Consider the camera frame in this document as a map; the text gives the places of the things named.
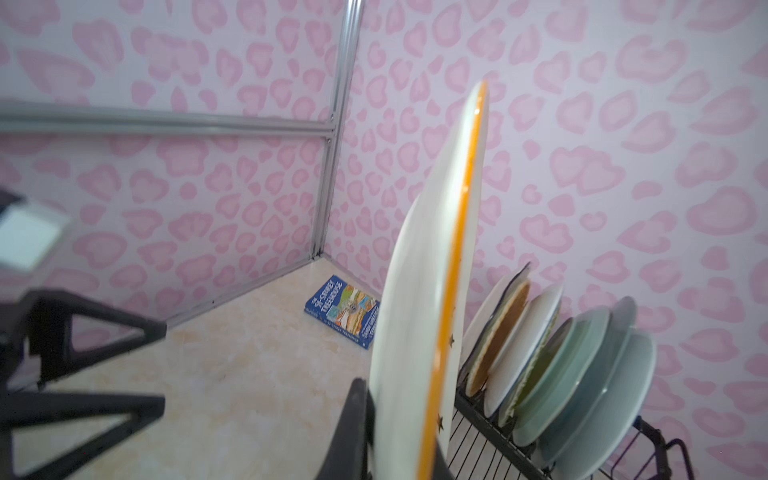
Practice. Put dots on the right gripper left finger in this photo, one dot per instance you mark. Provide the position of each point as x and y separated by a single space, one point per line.
347 455

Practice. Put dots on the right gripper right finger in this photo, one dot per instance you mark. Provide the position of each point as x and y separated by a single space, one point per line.
441 470

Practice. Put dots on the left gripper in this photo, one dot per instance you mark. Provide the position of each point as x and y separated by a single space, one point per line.
68 333

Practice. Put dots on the yellow green woven plate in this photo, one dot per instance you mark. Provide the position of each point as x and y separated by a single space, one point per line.
531 372

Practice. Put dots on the cream floral plate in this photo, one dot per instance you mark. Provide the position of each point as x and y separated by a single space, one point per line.
482 319

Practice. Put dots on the star pattern cartoon plate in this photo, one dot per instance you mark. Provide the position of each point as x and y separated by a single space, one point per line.
418 340

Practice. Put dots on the mint green flower plate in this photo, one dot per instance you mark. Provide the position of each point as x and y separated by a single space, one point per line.
558 372

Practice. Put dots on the orange woven bamboo plate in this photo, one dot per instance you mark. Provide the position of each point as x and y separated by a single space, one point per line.
495 334

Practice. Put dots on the white plate orange sunburst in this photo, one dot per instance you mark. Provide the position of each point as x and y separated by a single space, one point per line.
597 429

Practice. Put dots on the grey blue plate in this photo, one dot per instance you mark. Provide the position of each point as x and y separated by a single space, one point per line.
591 378

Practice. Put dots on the white plate green rim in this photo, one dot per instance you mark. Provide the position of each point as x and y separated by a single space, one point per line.
508 376

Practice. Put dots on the blue treehouse book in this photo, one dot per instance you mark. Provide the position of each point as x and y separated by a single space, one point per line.
346 309

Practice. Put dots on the black wire dish rack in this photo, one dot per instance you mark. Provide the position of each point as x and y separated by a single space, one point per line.
479 449

